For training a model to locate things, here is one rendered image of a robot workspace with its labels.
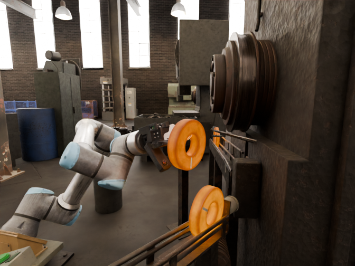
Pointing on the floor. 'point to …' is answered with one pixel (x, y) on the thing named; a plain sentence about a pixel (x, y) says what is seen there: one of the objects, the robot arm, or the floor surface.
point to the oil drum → (37, 133)
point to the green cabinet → (60, 102)
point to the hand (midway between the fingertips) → (187, 138)
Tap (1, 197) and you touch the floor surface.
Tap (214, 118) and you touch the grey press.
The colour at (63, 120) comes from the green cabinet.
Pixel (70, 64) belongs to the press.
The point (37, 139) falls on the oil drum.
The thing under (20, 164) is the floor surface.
